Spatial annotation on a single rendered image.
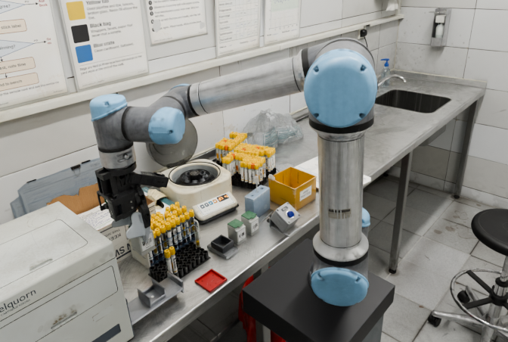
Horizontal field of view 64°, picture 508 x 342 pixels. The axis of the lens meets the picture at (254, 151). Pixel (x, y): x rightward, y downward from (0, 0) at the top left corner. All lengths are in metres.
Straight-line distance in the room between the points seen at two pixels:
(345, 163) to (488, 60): 2.57
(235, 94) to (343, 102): 0.29
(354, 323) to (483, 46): 2.49
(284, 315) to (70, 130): 0.96
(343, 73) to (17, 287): 0.72
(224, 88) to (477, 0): 2.53
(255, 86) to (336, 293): 0.46
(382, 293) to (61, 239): 0.79
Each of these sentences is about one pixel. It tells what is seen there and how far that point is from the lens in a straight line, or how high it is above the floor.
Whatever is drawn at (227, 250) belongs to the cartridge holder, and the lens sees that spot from 1.34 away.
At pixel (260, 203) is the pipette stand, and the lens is 1.47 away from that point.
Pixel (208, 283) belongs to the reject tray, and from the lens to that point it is 1.26.
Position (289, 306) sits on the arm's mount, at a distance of 1.08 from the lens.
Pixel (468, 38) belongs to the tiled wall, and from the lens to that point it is 3.27.
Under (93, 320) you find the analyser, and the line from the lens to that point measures 1.05.
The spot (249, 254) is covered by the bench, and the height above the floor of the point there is 0.88.
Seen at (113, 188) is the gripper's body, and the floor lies 1.28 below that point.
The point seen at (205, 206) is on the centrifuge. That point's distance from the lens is 1.51.
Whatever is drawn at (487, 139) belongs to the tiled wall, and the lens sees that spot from 3.39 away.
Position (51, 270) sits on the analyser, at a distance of 0.94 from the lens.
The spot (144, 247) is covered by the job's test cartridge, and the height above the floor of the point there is 1.10.
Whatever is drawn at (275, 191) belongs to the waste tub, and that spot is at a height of 0.93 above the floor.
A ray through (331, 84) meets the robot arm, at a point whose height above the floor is 1.54.
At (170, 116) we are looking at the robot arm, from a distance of 0.83.
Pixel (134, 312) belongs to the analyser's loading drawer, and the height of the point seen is 0.92.
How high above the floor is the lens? 1.71
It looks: 24 degrees down
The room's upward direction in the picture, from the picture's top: 2 degrees counter-clockwise
